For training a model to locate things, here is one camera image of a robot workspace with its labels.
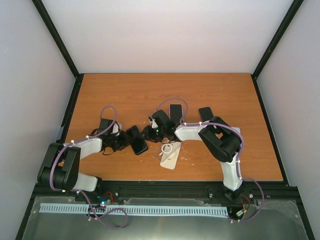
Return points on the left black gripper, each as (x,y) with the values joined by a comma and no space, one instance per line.
(125,142)

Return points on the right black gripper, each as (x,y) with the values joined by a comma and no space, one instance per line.
(147,134)

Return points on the black phone case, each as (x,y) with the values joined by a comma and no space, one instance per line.
(131,131)

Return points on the lilac phone case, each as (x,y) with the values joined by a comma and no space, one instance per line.
(183,112)

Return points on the black screen phone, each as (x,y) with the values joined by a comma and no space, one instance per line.
(176,112)

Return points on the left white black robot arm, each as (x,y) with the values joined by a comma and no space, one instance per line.
(60,167)

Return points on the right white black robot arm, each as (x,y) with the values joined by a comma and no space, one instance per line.
(224,142)

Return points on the clear magsafe phone case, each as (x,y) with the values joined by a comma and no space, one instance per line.
(167,151)

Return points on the cream white phone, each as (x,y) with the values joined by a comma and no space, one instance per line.
(169,164)

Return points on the black phone right side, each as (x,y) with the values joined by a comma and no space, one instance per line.
(205,113)

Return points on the light blue phone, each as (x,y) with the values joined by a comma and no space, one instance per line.
(237,129)

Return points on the left green controller board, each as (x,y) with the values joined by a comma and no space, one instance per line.
(105,200)

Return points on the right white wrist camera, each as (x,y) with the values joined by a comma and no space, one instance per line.
(153,123)

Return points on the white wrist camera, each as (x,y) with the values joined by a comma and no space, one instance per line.
(117,127)
(153,123)

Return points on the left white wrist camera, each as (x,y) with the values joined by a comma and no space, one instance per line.
(117,127)

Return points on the black aluminium frame rail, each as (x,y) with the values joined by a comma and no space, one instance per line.
(211,192)

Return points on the left black side rail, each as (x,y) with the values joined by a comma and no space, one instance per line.
(65,124)

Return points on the black side rail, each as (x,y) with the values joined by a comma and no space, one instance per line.
(65,124)
(270,131)

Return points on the light blue cable duct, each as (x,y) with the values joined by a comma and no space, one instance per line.
(136,210)

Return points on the right black side rail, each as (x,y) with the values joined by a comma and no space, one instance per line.
(270,131)

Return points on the right wired connector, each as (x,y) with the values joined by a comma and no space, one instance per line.
(245,205)

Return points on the left black frame post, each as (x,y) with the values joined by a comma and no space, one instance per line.
(47,20)

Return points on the black frame post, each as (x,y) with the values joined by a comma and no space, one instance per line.
(283,26)
(47,20)

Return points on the right black frame post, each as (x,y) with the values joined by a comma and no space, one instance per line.
(283,26)

